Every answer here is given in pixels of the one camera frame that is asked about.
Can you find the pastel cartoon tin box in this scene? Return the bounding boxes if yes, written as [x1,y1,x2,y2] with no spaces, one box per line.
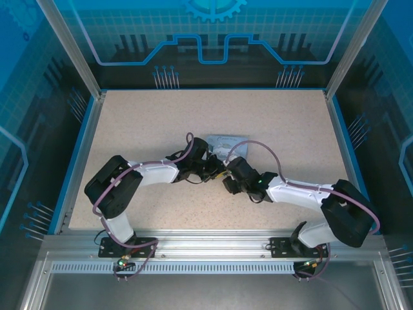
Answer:
[204,133,251,160]

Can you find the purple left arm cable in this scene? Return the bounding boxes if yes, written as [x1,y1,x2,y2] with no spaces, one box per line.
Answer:
[92,132,195,282]

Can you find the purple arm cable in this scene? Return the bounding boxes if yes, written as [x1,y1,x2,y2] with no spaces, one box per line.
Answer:
[92,132,195,282]
[225,139,379,282]

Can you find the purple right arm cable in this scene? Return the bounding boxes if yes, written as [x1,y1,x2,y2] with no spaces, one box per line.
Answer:
[225,139,379,282]

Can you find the aluminium mounting rail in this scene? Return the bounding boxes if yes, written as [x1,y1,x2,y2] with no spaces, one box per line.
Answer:
[42,229,385,260]

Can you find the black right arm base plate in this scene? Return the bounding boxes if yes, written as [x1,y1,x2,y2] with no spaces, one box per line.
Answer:
[268,236,330,259]

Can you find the slotted grey cable duct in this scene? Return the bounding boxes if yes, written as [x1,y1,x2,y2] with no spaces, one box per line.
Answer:
[50,262,296,275]

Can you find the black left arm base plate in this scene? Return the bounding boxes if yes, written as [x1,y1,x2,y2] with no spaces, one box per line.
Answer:
[97,236,158,259]

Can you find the aluminium frame post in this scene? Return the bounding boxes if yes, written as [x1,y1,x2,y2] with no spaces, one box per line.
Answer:
[35,0,108,100]
[324,0,390,100]

